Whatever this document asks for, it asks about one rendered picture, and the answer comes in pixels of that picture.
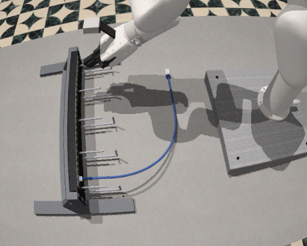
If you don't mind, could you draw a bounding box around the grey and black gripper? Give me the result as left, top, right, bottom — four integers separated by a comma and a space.
83, 23, 138, 69

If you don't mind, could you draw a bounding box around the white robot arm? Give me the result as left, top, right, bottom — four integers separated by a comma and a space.
83, 0, 307, 121

